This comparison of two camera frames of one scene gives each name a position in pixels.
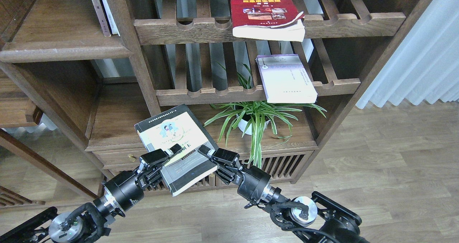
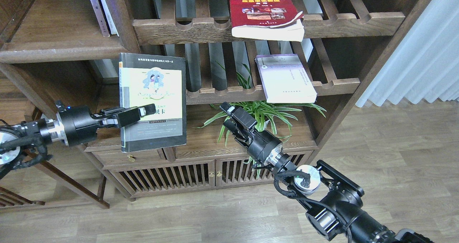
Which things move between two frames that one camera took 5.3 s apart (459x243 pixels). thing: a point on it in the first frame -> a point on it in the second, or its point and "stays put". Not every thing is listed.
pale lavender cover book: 285,80 stays put
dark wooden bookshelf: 175,86 stays put
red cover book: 269,14 stays put
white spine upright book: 110,21 stays put
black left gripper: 124,191 -> 78,126
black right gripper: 252,184 -> 263,145
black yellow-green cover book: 176,126 -> 145,80
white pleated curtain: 425,67 stays put
